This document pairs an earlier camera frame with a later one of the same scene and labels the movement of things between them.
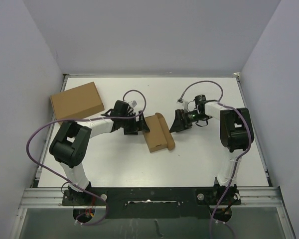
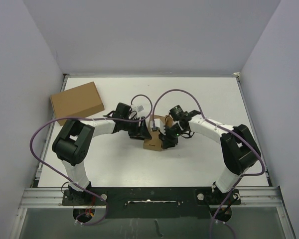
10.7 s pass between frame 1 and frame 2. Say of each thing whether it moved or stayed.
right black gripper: moved
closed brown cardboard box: stayed
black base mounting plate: stayed
